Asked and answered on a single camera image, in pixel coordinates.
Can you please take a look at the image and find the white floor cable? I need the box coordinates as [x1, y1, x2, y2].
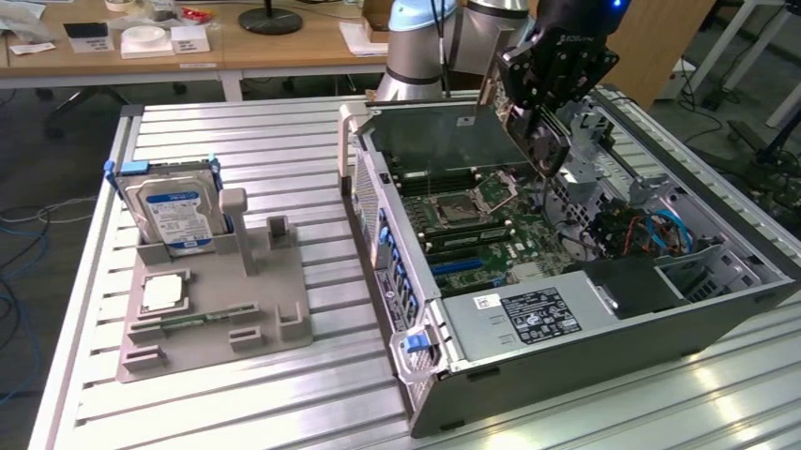
[0, 195, 100, 225]

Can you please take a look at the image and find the grey power supply unit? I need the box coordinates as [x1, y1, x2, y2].
[437, 271, 622, 371]

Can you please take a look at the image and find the installed RAM stick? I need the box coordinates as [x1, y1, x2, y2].
[428, 232, 512, 254]
[422, 222, 516, 241]

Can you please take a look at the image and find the small silver heatsink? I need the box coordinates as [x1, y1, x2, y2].
[510, 262, 546, 283]

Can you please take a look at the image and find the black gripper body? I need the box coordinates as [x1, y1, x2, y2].
[534, 0, 632, 51]

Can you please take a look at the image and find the black chair base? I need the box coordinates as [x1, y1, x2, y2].
[34, 82, 190, 141]

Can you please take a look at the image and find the green RAM stick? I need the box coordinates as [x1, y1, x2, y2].
[157, 311, 231, 330]

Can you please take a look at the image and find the brown cardboard box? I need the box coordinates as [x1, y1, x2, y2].
[362, 0, 394, 32]

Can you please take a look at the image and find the silver CPU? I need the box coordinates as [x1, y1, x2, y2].
[138, 276, 190, 313]

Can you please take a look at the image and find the wooden cabinet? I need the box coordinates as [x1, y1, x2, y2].
[525, 0, 719, 109]

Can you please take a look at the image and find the hard disk in blue caddy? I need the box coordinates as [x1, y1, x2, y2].
[100, 157, 231, 258]

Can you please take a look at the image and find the wooden desk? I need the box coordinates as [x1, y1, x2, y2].
[0, 0, 565, 90]

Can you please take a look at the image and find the black round lamp base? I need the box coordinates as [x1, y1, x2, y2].
[237, 0, 306, 37]

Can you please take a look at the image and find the blue floor cable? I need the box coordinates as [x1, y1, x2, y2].
[0, 219, 52, 410]

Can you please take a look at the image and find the white table frame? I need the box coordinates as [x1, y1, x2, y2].
[681, 0, 801, 128]

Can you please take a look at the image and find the open black PC case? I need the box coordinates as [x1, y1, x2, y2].
[337, 83, 801, 440]

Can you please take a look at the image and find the metal socket cover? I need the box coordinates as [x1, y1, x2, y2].
[472, 168, 525, 207]

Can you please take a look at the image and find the blue case latch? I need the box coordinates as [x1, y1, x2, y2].
[405, 330, 437, 355]

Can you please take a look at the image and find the red wire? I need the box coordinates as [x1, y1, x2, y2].
[625, 215, 648, 255]

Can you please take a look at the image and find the blue wire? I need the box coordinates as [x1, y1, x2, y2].
[648, 209, 696, 257]

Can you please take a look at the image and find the graphics card with metal bracket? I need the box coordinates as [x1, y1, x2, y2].
[474, 26, 574, 179]

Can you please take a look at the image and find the beige card retention bracket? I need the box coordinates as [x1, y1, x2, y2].
[337, 103, 371, 180]

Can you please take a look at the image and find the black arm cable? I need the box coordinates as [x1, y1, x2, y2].
[430, 0, 454, 98]

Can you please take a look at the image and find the CPU socket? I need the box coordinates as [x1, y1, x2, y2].
[430, 191, 484, 225]

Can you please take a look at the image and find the metal disk bay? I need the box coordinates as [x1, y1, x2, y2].
[542, 135, 634, 222]

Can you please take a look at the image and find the clear plastic bag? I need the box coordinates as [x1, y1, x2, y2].
[0, 0, 59, 44]

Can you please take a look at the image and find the black floor stand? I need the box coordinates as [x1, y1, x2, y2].
[725, 116, 801, 207]

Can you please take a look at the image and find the stack of white papers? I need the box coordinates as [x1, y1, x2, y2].
[337, 21, 391, 58]

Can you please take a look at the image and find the black power cable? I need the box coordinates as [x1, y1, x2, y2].
[593, 83, 634, 102]

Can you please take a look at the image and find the black and white labelled box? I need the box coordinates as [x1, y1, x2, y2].
[63, 22, 116, 54]

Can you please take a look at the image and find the white box with tape roll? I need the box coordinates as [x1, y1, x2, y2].
[118, 25, 178, 60]

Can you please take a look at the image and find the grey parts rack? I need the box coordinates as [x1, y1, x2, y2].
[111, 187, 314, 385]

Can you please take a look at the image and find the green motherboard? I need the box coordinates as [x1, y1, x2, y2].
[381, 158, 584, 299]

